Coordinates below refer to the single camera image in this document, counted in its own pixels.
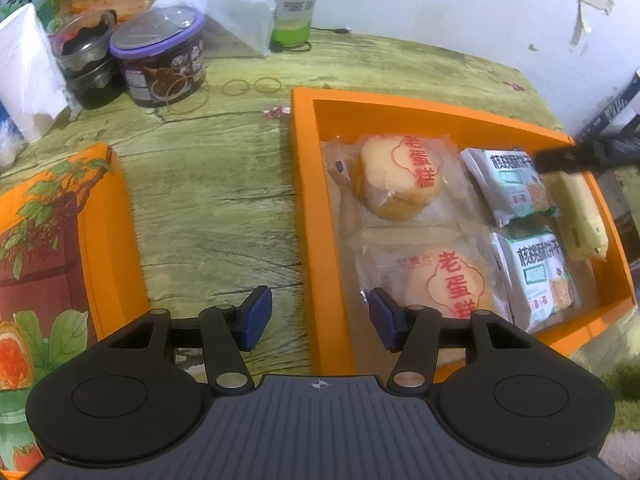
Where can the orange gift box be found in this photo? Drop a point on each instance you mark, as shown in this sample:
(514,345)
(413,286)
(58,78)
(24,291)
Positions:
(305,185)

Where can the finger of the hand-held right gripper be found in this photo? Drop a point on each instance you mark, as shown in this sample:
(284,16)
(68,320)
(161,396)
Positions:
(565,159)

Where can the orange illustrated box lid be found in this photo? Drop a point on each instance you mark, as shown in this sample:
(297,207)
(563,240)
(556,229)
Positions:
(60,260)

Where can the purple lidded porridge can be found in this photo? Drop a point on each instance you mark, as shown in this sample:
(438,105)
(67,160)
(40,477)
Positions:
(155,70)

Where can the packaged round sponge cake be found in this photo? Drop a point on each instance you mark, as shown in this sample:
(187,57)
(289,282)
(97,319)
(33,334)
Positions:
(450,280)
(395,175)

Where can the walnut crisp snack packet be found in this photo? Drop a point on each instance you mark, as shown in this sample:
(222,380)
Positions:
(535,275)
(500,185)

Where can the white plastic bag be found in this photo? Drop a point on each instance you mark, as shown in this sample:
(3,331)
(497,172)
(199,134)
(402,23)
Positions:
(240,5)

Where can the green and white beer can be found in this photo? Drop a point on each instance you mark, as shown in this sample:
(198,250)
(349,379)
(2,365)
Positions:
(295,15)

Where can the large tan rubber band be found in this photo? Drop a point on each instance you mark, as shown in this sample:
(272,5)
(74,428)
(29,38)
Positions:
(190,111)

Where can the wood-grain desktop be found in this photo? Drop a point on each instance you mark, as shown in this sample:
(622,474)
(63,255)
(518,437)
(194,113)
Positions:
(210,200)

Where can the packaged yellow roll cake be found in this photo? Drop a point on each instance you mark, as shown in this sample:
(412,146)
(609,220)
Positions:
(580,215)

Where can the green fluffy rug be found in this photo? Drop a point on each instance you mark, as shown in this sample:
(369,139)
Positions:
(620,395)

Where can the black metal rack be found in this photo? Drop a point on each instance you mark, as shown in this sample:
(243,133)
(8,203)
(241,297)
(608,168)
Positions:
(615,110)

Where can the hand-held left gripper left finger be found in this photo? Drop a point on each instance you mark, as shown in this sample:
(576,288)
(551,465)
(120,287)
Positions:
(256,317)

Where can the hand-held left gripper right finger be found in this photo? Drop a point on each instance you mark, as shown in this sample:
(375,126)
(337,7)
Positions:
(385,317)

